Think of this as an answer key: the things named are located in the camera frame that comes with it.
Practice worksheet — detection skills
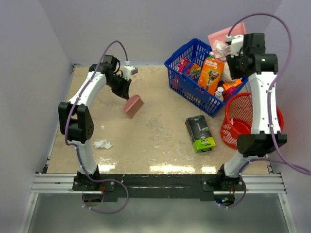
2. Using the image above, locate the colourful pack in basket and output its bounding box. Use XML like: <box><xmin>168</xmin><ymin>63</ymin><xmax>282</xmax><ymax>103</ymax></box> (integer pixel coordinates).
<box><xmin>185</xmin><ymin>63</ymin><xmax>201</xmax><ymax>79</ymax></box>

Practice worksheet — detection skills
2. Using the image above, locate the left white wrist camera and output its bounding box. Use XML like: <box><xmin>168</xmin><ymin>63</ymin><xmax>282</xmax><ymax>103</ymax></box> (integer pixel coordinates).
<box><xmin>122</xmin><ymin>61</ymin><xmax>138</xmax><ymax>80</ymax></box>

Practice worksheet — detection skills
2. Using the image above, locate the blue plastic basket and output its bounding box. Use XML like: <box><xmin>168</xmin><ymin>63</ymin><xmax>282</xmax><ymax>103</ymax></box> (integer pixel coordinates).
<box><xmin>164</xmin><ymin>38</ymin><xmax>248</xmax><ymax>117</ymax></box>

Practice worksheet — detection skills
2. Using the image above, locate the red mesh waste basket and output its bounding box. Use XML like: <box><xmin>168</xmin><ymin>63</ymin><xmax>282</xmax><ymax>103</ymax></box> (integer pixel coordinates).
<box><xmin>220</xmin><ymin>92</ymin><xmax>284</xmax><ymax>150</ymax></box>

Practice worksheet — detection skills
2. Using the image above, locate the pink hand brush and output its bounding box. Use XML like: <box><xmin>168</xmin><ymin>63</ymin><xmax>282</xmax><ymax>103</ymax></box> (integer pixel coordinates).
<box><xmin>123</xmin><ymin>95</ymin><xmax>144</xmax><ymax>118</ymax></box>

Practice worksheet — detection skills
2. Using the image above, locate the magenta box in basket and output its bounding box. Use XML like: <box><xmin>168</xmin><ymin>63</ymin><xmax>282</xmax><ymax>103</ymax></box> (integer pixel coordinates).
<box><xmin>223</xmin><ymin>86</ymin><xmax>236</xmax><ymax>102</ymax></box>

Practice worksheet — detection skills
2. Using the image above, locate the pink box in basket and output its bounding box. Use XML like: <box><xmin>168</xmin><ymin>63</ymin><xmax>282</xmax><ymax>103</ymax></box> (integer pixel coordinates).
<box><xmin>175</xmin><ymin>57</ymin><xmax>190</xmax><ymax>73</ymax></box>

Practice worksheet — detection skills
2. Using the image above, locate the orange box in basket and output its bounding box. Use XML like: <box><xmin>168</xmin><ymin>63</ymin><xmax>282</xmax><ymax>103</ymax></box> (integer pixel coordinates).
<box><xmin>222</xmin><ymin>79</ymin><xmax>242</xmax><ymax>91</ymax></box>

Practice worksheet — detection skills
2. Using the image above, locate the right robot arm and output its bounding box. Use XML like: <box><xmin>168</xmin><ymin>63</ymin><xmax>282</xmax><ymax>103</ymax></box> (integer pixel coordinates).
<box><xmin>212</xmin><ymin>33</ymin><xmax>287</xmax><ymax>191</ymax></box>

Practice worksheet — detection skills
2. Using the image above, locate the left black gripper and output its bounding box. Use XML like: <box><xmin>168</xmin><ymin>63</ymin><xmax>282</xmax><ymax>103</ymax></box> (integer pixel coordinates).
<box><xmin>107</xmin><ymin>74</ymin><xmax>132</xmax><ymax>100</ymax></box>

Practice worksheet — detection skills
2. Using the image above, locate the black green razor box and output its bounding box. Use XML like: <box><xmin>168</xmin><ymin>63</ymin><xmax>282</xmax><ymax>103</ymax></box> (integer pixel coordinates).
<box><xmin>185</xmin><ymin>115</ymin><xmax>216</xmax><ymax>152</ymax></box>

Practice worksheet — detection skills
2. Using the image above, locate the white pump bottle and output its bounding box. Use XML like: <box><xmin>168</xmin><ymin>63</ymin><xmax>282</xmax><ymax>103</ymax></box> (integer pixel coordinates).
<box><xmin>215</xmin><ymin>87</ymin><xmax>224</xmax><ymax>102</ymax></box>

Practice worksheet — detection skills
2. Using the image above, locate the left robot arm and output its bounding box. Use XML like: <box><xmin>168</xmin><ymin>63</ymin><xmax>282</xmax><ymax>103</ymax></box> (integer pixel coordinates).
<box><xmin>58</xmin><ymin>55</ymin><xmax>138</xmax><ymax>190</ymax></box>

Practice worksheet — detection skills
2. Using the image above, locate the pink dustpan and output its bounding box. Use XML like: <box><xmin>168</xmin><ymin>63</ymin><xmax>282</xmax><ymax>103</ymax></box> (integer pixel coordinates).
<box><xmin>207</xmin><ymin>22</ymin><xmax>246</xmax><ymax>63</ymax></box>

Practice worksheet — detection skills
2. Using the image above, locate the white plastic bag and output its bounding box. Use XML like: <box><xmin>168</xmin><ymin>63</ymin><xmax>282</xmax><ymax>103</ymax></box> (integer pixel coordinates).
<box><xmin>220</xmin><ymin>63</ymin><xmax>232</xmax><ymax>83</ymax></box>

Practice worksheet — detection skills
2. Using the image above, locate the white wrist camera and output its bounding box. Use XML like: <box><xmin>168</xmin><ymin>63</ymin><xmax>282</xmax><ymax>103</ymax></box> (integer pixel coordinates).
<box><xmin>225</xmin><ymin>34</ymin><xmax>244</xmax><ymax>58</ymax></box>
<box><xmin>122</xmin><ymin>61</ymin><xmax>138</xmax><ymax>80</ymax></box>

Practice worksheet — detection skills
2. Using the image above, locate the orange razor package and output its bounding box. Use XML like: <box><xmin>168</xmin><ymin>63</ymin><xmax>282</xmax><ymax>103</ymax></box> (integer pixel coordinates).
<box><xmin>198</xmin><ymin>56</ymin><xmax>225</xmax><ymax>95</ymax></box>

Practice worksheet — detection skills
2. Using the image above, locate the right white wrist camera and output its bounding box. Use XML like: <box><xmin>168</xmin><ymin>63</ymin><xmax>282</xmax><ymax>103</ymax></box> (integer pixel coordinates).
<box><xmin>225</xmin><ymin>34</ymin><xmax>244</xmax><ymax>58</ymax></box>

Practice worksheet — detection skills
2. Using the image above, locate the long paper scrap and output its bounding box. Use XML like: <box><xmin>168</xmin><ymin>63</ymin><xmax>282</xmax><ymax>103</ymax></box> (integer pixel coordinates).
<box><xmin>212</xmin><ymin>40</ymin><xmax>230</xmax><ymax>62</ymax></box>

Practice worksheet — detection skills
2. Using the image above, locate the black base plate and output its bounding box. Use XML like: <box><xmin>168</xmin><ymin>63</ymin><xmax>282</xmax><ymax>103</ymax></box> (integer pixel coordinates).
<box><xmin>72</xmin><ymin>174</ymin><xmax>245</xmax><ymax>202</ymax></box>

